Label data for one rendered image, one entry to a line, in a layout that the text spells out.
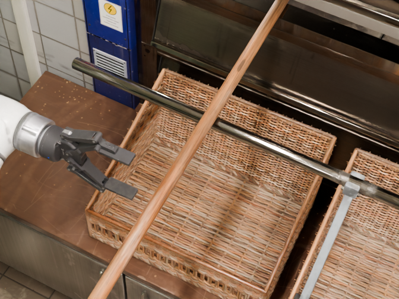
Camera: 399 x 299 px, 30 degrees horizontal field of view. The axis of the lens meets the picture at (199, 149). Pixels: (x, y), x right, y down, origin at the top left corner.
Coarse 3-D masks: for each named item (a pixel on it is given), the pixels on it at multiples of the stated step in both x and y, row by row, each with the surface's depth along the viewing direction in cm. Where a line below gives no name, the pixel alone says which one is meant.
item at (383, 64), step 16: (208, 0) 195; (224, 0) 192; (240, 0) 191; (256, 0) 191; (272, 0) 191; (256, 16) 191; (288, 16) 188; (304, 16) 188; (320, 16) 189; (288, 32) 190; (304, 32) 187; (320, 32) 185; (336, 32) 186; (352, 32) 186; (336, 48) 186; (352, 48) 184; (368, 48) 183; (384, 48) 183; (384, 64) 182
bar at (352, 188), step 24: (96, 72) 177; (144, 96) 174; (168, 96) 173; (216, 120) 169; (264, 144) 166; (312, 168) 164; (336, 168) 163; (360, 192) 161; (384, 192) 160; (336, 216) 164; (312, 288) 167
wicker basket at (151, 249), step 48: (192, 96) 221; (144, 144) 230; (240, 144) 224; (288, 144) 216; (96, 192) 207; (144, 192) 226; (192, 192) 227; (240, 192) 227; (288, 192) 227; (144, 240) 203; (192, 240) 217; (240, 240) 218; (288, 240) 198; (240, 288) 198
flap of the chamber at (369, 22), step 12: (300, 0) 160; (312, 0) 158; (360, 0) 159; (372, 0) 160; (384, 0) 160; (396, 0) 161; (336, 12) 158; (348, 12) 156; (396, 12) 158; (360, 24) 157; (372, 24) 155; (384, 24) 154; (396, 36) 155
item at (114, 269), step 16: (288, 0) 189; (272, 16) 184; (256, 32) 181; (256, 48) 179; (240, 64) 175; (224, 96) 169; (208, 112) 166; (208, 128) 165; (192, 144) 161; (176, 160) 159; (176, 176) 157; (160, 192) 154; (144, 208) 153; (160, 208) 154; (144, 224) 150; (128, 240) 148; (128, 256) 146; (112, 272) 144; (96, 288) 142
